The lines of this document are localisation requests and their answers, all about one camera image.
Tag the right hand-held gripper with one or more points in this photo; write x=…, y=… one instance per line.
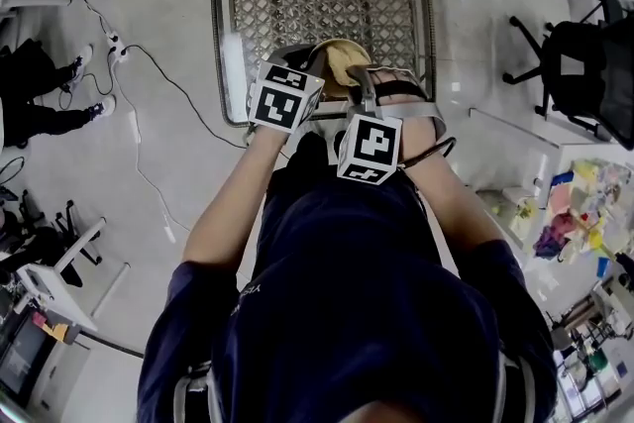
x=371, y=146

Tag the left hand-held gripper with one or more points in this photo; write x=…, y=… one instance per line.
x=280, y=101

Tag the yellow sponge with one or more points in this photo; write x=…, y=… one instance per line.
x=344, y=59

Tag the beige bowl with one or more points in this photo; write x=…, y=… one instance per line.
x=337, y=89

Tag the person's left forearm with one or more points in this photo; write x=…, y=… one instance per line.
x=233, y=208

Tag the person's right forearm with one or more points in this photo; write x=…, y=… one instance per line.
x=446, y=198

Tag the person's black trousers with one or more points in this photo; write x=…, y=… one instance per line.
x=309, y=158

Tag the white side table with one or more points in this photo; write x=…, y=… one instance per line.
x=525, y=153

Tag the white power strip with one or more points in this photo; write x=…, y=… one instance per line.
x=118, y=45

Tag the black office chair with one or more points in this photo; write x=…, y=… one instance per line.
x=584, y=74

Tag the person's navy shirt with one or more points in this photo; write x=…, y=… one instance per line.
x=347, y=322

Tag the pile of colourful items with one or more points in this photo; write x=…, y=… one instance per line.
x=584, y=208

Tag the black chair base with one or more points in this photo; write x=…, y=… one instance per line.
x=74, y=233

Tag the white desk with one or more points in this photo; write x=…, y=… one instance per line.
x=59, y=282

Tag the cluttered equipment bench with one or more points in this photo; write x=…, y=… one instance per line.
x=594, y=351

